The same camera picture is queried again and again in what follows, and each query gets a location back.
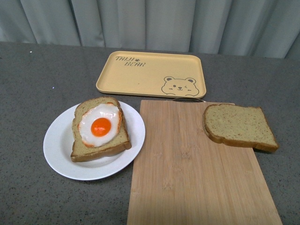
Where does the bamboo cutting board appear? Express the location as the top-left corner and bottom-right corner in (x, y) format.
(127, 100), (281, 225)

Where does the yellow bear tray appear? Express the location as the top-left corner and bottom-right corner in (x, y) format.
(96, 51), (206, 98)

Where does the white round plate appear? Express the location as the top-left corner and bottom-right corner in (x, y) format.
(43, 102), (145, 180)

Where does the bread slice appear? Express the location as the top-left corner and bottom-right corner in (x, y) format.
(71, 97), (131, 162)
(203, 103), (279, 152)

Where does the grey curtain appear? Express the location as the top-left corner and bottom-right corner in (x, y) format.
(0, 0), (300, 60)

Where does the fake fried egg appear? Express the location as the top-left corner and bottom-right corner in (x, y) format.
(78, 103), (122, 148)

